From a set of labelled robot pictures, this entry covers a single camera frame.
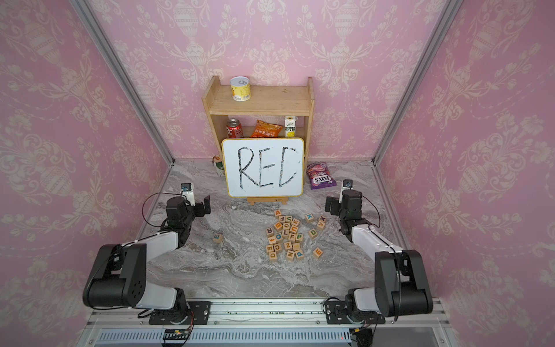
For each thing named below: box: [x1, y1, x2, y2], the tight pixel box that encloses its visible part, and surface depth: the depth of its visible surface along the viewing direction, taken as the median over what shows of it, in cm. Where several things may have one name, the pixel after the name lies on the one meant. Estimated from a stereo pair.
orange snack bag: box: [250, 119, 284, 139], surface depth 101 cm
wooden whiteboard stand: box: [246, 196, 289, 206], surface depth 102 cm
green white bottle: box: [211, 154, 226, 178], surface depth 108 cm
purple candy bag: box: [306, 161, 338, 191], surface depth 111 cm
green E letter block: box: [212, 232, 224, 243], surface depth 91 cm
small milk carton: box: [284, 114, 299, 138], surface depth 91 cm
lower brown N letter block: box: [286, 250, 296, 261], surface depth 87 cm
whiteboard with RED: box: [221, 137, 305, 198], surface depth 96 cm
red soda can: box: [226, 117, 244, 139], surface depth 92 cm
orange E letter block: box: [312, 247, 324, 259], surface depth 87 cm
